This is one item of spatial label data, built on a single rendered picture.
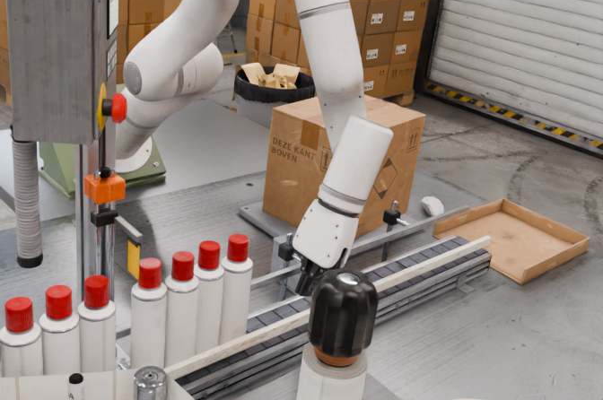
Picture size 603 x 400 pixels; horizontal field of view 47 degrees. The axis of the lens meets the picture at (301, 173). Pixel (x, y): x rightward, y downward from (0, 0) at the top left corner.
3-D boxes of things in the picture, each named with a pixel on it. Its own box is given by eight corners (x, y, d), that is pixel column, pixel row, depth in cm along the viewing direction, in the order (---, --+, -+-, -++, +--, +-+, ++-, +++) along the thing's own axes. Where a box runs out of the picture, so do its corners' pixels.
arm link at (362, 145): (321, 178, 127) (323, 186, 118) (348, 110, 125) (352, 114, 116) (363, 194, 128) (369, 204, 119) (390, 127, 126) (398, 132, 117)
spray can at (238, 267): (227, 358, 114) (236, 249, 106) (207, 342, 117) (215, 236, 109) (251, 346, 117) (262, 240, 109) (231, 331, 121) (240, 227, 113)
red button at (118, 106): (100, 97, 84) (125, 99, 85) (104, 88, 88) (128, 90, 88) (100, 126, 86) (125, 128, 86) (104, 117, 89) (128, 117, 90)
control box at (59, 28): (13, 142, 84) (4, -20, 76) (45, 99, 99) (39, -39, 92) (99, 147, 85) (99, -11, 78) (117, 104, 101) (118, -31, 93)
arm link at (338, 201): (311, 178, 123) (305, 194, 123) (346, 197, 117) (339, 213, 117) (341, 184, 129) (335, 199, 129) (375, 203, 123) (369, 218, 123)
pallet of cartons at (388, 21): (313, 130, 486) (335, -38, 441) (235, 97, 538) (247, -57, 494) (414, 106, 568) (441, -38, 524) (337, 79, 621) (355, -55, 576)
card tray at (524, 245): (521, 284, 157) (525, 269, 155) (432, 236, 174) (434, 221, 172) (586, 251, 176) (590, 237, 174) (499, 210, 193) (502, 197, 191)
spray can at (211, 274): (194, 367, 111) (201, 256, 103) (181, 348, 115) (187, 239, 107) (223, 359, 114) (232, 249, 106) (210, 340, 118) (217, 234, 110)
